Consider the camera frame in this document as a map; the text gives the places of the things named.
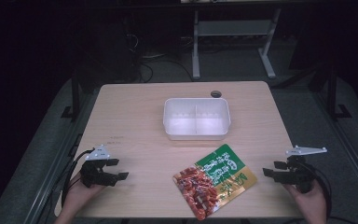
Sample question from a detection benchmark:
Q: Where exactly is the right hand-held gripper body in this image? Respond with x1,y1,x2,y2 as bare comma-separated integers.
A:
282,145,328,194

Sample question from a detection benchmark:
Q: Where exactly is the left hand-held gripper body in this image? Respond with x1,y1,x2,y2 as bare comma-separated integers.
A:
79,144,119,189

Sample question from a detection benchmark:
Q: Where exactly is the green and red snack packet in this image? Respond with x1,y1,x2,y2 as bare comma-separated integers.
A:
172,143,258,221

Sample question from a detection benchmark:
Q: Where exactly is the white divided plastic container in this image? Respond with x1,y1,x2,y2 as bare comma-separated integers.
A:
162,97,232,141

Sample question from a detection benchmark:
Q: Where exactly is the person's left hand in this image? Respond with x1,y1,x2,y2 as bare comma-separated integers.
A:
62,172,105,217

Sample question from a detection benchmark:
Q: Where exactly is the person's right hand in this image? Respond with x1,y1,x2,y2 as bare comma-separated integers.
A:
283,179,328,219

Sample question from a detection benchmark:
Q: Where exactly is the black metal stand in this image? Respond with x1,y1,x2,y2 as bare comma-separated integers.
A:
61,77,82,121
326,65,352,119

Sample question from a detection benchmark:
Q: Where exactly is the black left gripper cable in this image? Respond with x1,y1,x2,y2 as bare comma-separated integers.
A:
61,148,95,207

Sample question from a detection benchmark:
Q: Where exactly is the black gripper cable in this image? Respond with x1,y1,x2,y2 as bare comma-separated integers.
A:
61,148,95,207
304,163,355,224

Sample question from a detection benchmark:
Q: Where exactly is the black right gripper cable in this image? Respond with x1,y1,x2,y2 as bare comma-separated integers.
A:
304,163,355,224

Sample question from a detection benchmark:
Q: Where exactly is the black floor cable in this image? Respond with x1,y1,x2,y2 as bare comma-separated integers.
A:
139,58,194,84

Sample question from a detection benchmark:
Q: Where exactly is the white metal table frame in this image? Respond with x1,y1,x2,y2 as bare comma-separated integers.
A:
191,7,282,80

